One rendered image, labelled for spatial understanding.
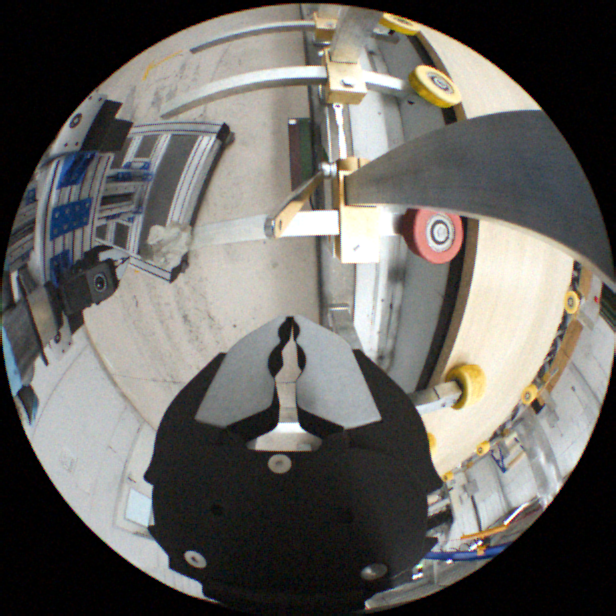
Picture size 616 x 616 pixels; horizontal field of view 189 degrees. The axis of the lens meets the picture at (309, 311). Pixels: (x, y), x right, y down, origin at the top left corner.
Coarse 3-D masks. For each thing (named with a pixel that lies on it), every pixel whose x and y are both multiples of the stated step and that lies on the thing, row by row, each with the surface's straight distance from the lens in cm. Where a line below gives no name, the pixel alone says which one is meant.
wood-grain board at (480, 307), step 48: (432, 48) 50; (480, 96) 47; (528, 96) 95; (480, 240) 33; (528, 240) 47; (480, 288) 36; (528, 288) 52; (480, 336) 42; (528, 336) 66; (432, 384) 45; (528, 384) 112; (432, 432) 65; (480, 432) 109
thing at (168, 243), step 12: (156, 228) 33; (168, 228) 30; (180, 228) 30; (156, 240) 31; (168, 240) 31; (180, 240) 29; (192, 240) 30; (156, 252) 33; (168, 252) 31; (180, 252) 30; (156, 264) 33; (168, 264) 32
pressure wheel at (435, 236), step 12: (408, 216) 26; (420, 216) 25; (432, 216) 26; (444, 216) 27; (456, 216) 28; (408, 228) 26; (420, 228) 25; (432, 228) 26; (444, 228) 27; (456, 228) 28; (408, 240) 27; (420, 240) 25; (432, 240) 27; (444, 240) 28; (456, 240) 29; (420, 252) 26; (432, 252) 26; (444, 252) 28; (456, 252) 29
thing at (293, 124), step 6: (294, 120) 46; (294, 126) 46; (294, 132) 45; (294, 138) 44; (294, 144) 44; (294, 150) 44; (294, 156) 43; (294, 162) 43; (300, 162) 43; (294, 168) 43; (300, 168) 43; (294, 174) 42; (300, 174) 42; (294, 180) 42; (300, 180) 42; (294, 186) 42
